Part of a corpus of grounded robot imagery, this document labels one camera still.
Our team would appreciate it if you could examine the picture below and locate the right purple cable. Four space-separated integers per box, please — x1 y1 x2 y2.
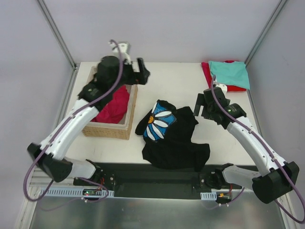
209 74 303 224

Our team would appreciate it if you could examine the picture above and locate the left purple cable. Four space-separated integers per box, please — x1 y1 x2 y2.
22 39 124 212

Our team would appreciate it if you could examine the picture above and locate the pink t-shirt in basket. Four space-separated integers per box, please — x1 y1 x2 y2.
92 85 130 124

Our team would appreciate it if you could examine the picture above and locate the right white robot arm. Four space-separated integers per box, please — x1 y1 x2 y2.
193 86 299 204

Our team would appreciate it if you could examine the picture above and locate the left aluminium frame post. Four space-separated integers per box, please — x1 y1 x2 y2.
36 0 77 70

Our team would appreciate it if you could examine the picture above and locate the white cable duct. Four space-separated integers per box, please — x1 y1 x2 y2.
200 191 217 201
45 187 114 198

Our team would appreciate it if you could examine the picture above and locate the left white cable duct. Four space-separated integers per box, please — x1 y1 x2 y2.
45 187 114 198

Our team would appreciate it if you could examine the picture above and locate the teal t-shirt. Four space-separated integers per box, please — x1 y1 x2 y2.
208 61 250 90

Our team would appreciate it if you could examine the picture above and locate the right white cable duct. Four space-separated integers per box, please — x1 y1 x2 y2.
200 191 217 201

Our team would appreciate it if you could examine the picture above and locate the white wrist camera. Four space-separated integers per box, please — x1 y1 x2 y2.
108 40 132 65
213 81 228 95

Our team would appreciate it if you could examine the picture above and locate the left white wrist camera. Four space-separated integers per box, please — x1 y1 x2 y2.
108 40 132 65

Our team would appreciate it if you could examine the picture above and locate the right aluminium frame post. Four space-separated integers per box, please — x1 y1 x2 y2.
240 0 289 72

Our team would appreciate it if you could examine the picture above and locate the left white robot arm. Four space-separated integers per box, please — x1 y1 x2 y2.
27 56 150 186

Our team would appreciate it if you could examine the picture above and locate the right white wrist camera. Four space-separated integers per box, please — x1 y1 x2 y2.
213 81 228 95

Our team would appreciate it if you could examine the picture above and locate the red t-shirt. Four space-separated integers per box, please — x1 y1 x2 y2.
201 59 247 93

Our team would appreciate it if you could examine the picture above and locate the aluminium frame post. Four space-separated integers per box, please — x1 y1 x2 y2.
240 0 289 72
36 0 77 70

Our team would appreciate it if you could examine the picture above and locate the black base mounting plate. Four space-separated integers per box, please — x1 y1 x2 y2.
72 162 244 198

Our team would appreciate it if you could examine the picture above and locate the wicker basket with liner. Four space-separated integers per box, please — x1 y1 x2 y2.
81 66 139 141

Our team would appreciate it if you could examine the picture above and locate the purple cable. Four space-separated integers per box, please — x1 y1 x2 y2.
22 39 124 212
209 74 303 224

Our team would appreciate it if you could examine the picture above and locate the black daisy print t-shirt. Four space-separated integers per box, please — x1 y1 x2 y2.
135 100 210 172

